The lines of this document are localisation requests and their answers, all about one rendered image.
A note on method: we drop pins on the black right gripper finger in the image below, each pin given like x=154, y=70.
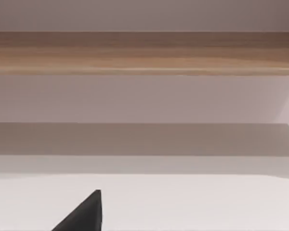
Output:
x=88, y=214

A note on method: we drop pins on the wooden shelf board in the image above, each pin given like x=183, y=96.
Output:
x=144, y=53

